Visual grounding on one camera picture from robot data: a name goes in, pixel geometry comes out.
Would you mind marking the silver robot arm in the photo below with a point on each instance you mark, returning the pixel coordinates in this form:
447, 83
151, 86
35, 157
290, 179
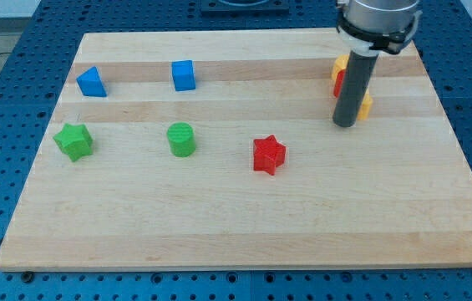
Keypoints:
370, 27

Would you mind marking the red star block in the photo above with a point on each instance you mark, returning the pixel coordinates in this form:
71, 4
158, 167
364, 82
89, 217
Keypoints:
268, 154

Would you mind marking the yellow heart block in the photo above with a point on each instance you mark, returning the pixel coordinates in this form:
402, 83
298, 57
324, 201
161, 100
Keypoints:
339, 64

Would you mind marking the green star block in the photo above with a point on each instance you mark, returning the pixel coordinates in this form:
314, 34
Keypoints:
74, 141

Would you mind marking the wooden board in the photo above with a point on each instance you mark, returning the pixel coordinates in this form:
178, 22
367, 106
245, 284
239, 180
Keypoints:
393, 191

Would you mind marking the green cylinder block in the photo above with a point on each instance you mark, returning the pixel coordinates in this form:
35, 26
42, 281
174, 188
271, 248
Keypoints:
181, 139

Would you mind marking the blue cube block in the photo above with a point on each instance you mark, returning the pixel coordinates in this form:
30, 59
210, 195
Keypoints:
183, 75

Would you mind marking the red block behind rod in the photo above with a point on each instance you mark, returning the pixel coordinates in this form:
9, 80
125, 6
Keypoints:
338, 82

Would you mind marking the yellow block right of rod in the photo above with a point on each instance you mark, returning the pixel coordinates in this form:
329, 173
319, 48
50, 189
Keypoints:
365, 107

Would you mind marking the blue triangle block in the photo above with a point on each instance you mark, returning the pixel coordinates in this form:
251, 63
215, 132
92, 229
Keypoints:
91, 84

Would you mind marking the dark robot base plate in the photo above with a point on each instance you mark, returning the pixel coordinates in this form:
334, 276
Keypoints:
217, 7

